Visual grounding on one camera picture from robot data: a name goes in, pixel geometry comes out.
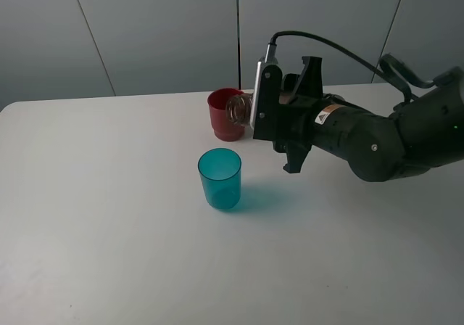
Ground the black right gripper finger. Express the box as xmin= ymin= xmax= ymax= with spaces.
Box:
xmin=294 ymin=56 xmax=323 ymax=99
xmin=283 ymin=144 xmax=312 ymax=173

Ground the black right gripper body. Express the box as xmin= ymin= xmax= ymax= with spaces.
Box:
xmin=253 ymin=65 xmax=328 ymax=150

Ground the brown translucent water bottle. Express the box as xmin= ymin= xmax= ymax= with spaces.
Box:
xmin=225 ymin=90 xmax=298 ymax=126

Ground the teal translucent plastic cup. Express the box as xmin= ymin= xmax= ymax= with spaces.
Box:
xmin=197 ymin=148 xmax=242 ymax=210

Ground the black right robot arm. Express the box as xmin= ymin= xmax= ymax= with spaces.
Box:
xmin=249 ymin=57 xmax=463 ymax=182

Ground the red plastic cup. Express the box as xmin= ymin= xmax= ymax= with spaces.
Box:
xmin=207 ymin=88 xmax=245 ymax=142

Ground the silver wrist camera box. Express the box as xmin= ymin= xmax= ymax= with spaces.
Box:
xmin=249 ymin=43 xmax=278 ymax=129

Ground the black camera cable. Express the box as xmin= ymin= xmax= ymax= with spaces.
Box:
xmin=270 ymin=30 xmax=436 ymax=103

